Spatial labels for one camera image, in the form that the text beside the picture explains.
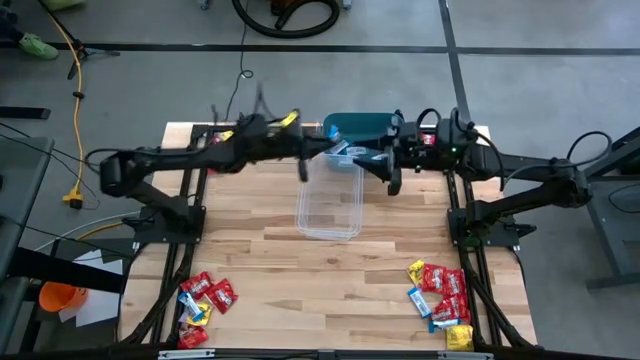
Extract black metal table frame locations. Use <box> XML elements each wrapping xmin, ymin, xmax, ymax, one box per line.
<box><xmin>115</xmin><ymin>122</ymin><xmax>540</xmax><ymax>360</ymax></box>

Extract black flat bar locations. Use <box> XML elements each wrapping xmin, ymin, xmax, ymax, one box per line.
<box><xmin>0</xmin><ymin>105</ymin><xmax>52</xmax><ymax>121</ymax></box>

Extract grey metal stand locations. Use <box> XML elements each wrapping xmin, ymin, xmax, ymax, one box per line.
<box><xmin>582</xmin><ymin>124</ymin><xmax>640</xmax><ymax>291</ymax></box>

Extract large clear plastic bin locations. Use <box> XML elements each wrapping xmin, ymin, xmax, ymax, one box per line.
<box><xmin>295</xmin><ymin>152</ymin><xmax>365</xmax><ymax>242</ymax></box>

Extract silver metal bracket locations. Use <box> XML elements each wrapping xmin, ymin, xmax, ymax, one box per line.
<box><xmin>158</xmin><ymin>349</ymin><xmax>216</xmax><ymax>360</ymax></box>
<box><xmin>437</xmin><ymin>351</ymin><xmax>495</xmax><ymax>360</ymax></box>

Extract yellow extension cable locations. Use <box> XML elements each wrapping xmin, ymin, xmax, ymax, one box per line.
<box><xmin>47</xmin><ymin>7</ymin><xmax>87</xmax><ymax>210</ymax></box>

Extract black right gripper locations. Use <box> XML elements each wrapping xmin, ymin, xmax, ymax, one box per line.
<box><xmin>352</xmin><ymin>118</ymin><xmax>444</xmax><ymax>197</ymax></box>

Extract person's green shoe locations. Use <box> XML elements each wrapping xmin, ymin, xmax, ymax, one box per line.
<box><xmin>42</xmin><ymin>0</ymin><xmax>87</xmax><ymax>12</ymax></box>
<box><xmin>18</xmin><ymin>32</ymin><xmax>60</xmax><ymax>61</ymax></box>

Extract black metal beam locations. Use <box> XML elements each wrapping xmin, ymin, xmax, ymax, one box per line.
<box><xmin>7</xmin><ymin>244</ymin><xmax>129</xmax><ymax>296</ymax></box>

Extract black tripod stand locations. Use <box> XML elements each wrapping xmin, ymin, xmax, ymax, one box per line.
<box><xmin>35</xmin><ymin>0</ymin><xmax>121</xmax><ymax>81</ymax></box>

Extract grey desk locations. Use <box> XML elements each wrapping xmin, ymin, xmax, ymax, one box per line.
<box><xmin>0</xmin><ymin>134</ymin><xmax>56</xmax><ymax>281</ymax></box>

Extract orange bucket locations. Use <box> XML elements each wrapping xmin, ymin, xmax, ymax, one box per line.
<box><xmin>38</xmin><ymin>280</ymin><xmax>90</xmax><ymax>314</ymax></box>

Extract thin black cable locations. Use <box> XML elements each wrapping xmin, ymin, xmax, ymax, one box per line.
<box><xmin>223</xmin><ymin>0</ymin><xmax>255</xmax><ymax>124</ymax></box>

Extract white paper sheets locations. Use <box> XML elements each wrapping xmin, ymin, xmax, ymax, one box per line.
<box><xmin>57</xmin><ymin>248</ymin><xmax>126</xmax><ymax>329</ymax></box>

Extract white cable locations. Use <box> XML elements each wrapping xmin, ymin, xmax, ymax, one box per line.
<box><xmin>33</xmin><ymin>210</ymin><xmax>144</xmax><ymax>252</ymax></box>

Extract black vacuum hose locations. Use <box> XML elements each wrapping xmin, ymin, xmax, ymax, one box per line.
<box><xmin>230</xmin><ymin>0</ymin><xmax>342</xmax><ymax>40</ymax></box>

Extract person's leg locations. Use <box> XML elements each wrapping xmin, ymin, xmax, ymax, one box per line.
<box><xmin>0</xmin><ymin>4</ymin><xmax>26</xmax><ymax>47</ymax></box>

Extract teal plastic bin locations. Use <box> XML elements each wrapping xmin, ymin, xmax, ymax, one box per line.
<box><xmin>322</xmin><ymin>111</ymin><xmax>404</xmax><ymax>174</ymax></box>

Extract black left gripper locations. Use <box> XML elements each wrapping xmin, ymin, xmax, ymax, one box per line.
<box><xmin>234</xmin><ymin>112</ymin><xmax>338</xmax><ymax>185</ymax></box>

